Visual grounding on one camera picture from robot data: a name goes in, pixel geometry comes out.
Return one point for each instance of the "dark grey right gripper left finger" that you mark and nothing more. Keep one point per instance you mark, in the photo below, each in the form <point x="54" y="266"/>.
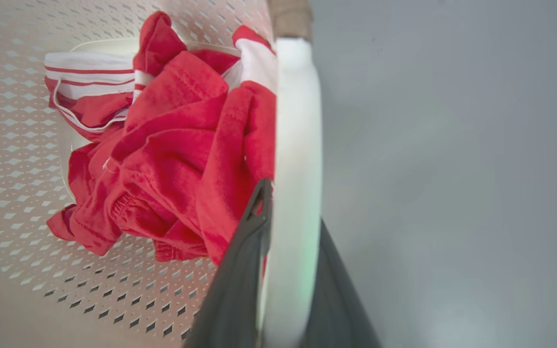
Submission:
<point x="232" y="295"/>

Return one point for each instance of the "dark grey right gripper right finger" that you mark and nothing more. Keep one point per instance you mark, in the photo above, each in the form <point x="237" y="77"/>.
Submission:
<point x="339" y="304"/>

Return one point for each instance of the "white perforated plastic laundry basket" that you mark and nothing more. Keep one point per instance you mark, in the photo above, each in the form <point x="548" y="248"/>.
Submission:
<point x="27" y="203"/>

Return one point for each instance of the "red and white garment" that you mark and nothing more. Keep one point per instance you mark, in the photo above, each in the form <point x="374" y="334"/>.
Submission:
<point x="182" y="150"/>

